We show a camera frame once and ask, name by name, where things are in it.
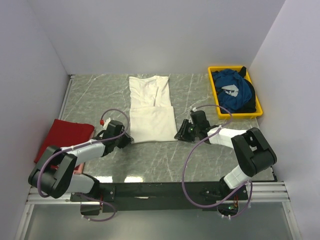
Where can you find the black base beam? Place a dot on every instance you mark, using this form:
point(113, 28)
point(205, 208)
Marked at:
point(143, 196)

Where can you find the white t-shirt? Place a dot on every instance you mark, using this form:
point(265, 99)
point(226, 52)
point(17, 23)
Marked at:
point(152, 117)

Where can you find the blue t-shirt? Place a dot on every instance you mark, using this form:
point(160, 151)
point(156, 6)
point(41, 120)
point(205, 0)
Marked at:
point(232, 90)

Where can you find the red folded t-shirt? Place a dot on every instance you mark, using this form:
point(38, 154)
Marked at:
point(64, 134)

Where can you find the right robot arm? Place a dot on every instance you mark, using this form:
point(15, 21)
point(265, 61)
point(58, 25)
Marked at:
point(253, 152)

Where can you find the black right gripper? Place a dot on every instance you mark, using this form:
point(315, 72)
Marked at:
point(182, 134)

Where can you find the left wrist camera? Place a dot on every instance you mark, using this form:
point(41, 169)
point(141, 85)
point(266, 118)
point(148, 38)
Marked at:
point(104, 122)

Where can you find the aluminium frame rail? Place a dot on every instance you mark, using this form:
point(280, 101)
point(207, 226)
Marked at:
point(269, 217)

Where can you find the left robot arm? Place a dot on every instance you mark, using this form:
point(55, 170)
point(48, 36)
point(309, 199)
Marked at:
point(54, 172)

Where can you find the pink folded t-shirt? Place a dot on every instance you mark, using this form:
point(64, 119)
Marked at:
point(79, 169)

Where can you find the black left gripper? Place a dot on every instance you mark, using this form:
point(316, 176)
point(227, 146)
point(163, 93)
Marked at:
point(127, 139)

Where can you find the yellow plastic bin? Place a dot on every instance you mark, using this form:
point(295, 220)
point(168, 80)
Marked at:
point(224, 113)

